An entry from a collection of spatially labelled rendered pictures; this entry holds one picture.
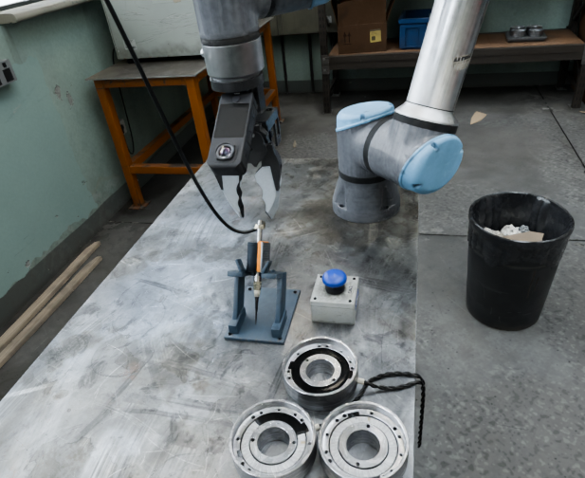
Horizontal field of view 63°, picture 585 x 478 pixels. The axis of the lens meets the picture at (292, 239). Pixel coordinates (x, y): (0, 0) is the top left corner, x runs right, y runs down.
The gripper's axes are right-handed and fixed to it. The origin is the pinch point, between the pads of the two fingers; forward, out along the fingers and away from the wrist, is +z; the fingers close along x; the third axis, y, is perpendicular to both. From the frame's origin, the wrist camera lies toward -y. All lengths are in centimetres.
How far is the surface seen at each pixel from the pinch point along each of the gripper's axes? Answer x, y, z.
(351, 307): -14.5, -2.8, 15.3
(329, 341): -12.2, -10.1, 15.6
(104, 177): 150, 156, 76
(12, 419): 31.0, -27.6, 18.8
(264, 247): -0.8, -0.4, 6.0
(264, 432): -6.3, -25.4, 16.4
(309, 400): -11.1, -20.2, 16.1
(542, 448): -63, 34, 99
